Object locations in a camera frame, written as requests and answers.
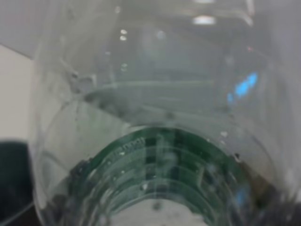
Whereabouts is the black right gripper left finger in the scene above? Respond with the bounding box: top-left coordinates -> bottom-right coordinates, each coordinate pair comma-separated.
0,140 -> 39,226

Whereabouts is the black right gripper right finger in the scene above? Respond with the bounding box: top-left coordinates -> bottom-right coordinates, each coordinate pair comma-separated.
244,164 -> 301,226

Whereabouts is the clear bottle green label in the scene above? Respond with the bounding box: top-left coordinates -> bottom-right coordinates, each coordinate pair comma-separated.
30,0 -> 301,226

